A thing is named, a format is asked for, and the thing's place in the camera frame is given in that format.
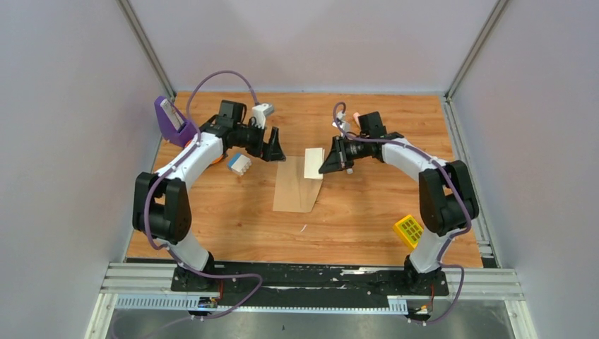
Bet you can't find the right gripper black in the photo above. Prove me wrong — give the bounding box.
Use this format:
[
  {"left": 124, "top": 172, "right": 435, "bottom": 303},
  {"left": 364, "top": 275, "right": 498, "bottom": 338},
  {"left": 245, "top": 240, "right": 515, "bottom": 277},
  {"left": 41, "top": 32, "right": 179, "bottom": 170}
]
[{"left": 320, "top": 136, "right": 370, "bottom": 175}]

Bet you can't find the purple cable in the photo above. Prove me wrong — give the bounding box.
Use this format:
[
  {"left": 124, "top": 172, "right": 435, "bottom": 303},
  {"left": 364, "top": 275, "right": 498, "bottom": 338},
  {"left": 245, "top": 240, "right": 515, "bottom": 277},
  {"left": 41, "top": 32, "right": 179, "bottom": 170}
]
[
  {"left": 142, "top": 70, "right": 264, "bottom": 321},
  {"left": 332, "top": 102, "right": 473, "bottom": 326}
]

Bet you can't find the brown paper envelope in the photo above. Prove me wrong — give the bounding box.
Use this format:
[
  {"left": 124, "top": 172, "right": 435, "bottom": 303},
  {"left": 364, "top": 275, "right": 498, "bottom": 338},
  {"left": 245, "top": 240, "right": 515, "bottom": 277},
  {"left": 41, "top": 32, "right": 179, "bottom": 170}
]
[{"left": 273, "top": 156, "right": 323, "bottom": 213}]

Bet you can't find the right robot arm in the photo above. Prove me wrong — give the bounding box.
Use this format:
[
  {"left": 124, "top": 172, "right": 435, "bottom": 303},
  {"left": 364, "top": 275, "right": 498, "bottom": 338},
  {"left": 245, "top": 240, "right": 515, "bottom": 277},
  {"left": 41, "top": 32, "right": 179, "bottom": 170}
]
[{"left": 319, "top": 111, "right": 479, "bottom": 295}]

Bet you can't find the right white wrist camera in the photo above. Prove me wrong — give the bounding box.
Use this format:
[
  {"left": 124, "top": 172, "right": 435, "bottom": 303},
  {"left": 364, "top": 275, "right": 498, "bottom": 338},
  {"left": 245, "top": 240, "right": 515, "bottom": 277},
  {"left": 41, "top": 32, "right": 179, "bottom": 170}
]
[{"left": 332, "top": 118, "right": 350, "bottom": 137}]

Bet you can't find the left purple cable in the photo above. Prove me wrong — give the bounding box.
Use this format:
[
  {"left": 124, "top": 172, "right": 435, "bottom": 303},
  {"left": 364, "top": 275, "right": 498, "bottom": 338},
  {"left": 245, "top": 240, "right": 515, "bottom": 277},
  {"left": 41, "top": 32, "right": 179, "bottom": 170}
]
[{"left": 142, "top": 70, "right": 264, "bottom": 321}]

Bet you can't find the beige letter paper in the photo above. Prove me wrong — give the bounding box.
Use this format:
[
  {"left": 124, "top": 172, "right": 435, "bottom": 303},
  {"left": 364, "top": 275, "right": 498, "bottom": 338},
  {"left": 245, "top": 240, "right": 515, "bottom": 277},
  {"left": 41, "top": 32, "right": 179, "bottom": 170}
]
[{"left": 304, "top": 148, "right": 324, "bottom": 180}]

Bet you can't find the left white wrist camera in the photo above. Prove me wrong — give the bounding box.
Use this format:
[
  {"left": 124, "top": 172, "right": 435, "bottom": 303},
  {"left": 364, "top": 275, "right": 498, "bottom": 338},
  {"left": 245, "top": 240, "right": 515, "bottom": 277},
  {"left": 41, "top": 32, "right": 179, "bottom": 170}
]
[{"left": 251, "top": 103, "right": 275, "bottom": 129}]

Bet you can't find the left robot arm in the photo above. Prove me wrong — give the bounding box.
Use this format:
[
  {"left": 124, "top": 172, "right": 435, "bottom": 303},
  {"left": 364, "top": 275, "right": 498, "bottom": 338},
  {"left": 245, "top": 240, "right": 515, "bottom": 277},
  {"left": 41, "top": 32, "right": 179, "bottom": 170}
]
[{"left": 132, "top": 100, "right": 286, "bottom": 292}]

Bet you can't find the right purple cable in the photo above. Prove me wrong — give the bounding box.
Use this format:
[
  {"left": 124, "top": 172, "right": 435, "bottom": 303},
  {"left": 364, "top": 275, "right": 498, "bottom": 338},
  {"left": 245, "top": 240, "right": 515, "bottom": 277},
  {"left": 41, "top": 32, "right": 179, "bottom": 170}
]
[{"left": 332, "top": 102, "right": 473, "bottom": 326}]

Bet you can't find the purple holder stand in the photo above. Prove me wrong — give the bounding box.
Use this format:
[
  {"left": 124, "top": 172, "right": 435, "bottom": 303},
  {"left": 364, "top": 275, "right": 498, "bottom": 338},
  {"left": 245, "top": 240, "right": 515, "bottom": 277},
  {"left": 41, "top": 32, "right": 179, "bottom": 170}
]
[{"left": 154, "top": 96, "right": 196, "bottom": 148}]

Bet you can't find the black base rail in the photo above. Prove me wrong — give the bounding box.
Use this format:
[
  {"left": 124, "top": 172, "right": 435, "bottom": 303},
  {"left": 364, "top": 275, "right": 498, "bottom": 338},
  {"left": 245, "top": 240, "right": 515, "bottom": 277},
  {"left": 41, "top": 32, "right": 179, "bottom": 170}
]
[{"left": 170, "top": 261, "right": 449, "bottom": 309}]

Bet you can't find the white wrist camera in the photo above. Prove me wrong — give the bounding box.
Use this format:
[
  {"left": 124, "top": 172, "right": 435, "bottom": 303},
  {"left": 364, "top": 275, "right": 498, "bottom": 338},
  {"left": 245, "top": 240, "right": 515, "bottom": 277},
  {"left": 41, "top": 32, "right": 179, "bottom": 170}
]
[
  {"left": 251, "top": 103, "right": 275, "bottom": 129},
  {"left": 332, "top": 118, "right": 350, "bottom": 137}
]

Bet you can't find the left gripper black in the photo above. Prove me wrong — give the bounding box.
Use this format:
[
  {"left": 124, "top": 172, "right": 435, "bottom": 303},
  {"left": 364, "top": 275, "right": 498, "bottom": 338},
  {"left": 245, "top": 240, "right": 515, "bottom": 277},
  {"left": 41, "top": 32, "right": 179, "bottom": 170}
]
[{"left": 233, "top": 120, "right": 286, "bottom": 163}]

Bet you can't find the pink cylindrical tube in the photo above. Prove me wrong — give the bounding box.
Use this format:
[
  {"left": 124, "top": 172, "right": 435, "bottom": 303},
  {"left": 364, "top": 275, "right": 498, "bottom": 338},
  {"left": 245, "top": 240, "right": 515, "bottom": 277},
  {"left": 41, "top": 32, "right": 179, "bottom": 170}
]
[{"left": 353, "top": 112, "right": 361, "bottom": 126}]

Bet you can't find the yellow toy block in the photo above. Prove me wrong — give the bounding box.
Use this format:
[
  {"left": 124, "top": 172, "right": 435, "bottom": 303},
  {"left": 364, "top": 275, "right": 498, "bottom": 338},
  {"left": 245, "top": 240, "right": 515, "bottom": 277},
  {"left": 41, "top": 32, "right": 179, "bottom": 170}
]
[{"left": 392, "top": 215, "right": 424, "bottom": 250}]

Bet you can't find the blue white toy block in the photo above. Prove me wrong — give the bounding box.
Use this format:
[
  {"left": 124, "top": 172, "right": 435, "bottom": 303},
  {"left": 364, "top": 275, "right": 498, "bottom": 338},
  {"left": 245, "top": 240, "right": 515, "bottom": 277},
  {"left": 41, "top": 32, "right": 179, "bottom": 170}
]
[{"left": 227, "top": 153, "right": 252, "bottom": 176}]

